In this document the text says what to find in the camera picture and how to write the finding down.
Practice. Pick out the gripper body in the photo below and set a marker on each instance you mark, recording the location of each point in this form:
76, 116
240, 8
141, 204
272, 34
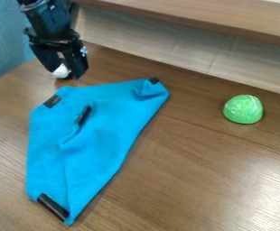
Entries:
54, 41

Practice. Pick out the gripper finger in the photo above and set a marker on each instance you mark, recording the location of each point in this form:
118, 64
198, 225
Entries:
52, 63
76, 61

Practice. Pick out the blue cloth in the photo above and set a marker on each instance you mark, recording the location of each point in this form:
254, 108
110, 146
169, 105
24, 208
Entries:
94, 138

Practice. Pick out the green toy cabbage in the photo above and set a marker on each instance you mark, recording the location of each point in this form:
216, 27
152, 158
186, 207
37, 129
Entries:
243, 109

